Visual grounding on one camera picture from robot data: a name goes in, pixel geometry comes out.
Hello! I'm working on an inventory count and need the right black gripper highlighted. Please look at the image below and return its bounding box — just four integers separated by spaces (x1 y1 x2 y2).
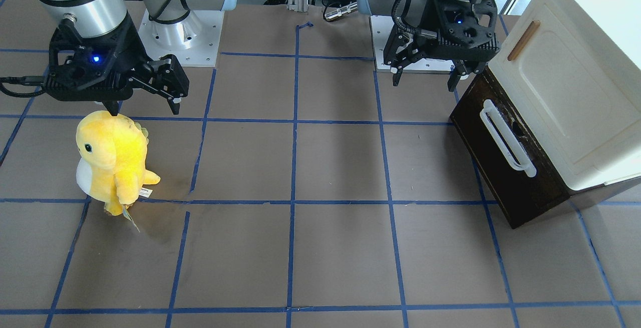
103 54 190 117

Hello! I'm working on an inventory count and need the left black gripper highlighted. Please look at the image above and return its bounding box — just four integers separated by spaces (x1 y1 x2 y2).
383 20 471 93

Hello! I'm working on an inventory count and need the white drawer handle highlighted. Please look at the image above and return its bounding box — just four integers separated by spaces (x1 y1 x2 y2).
479 99 537 178

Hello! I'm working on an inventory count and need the dark wooden drawer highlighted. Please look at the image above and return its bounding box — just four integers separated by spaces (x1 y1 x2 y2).
449 70 571 230

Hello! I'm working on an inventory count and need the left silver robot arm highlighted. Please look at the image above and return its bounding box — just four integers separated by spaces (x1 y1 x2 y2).
357 0 501 91

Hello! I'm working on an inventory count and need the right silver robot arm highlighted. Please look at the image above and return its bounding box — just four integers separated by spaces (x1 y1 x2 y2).
6 0 237 116

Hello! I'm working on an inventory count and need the dark wooden drawer cabinet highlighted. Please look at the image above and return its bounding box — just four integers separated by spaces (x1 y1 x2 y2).
449 69 641 230

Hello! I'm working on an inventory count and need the yellow plush dinosaur toy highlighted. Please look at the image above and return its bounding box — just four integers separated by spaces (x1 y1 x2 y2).
76 111 161 222

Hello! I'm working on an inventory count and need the cream plastic storage box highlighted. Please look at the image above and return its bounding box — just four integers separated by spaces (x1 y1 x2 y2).
488 0 640 190

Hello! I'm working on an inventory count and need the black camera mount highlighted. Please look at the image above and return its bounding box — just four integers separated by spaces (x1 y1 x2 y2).
420 0 501 63
42 14 153 102

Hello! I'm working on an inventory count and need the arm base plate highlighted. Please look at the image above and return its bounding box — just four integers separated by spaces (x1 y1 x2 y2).
138 11 225 68
370 15 481 74

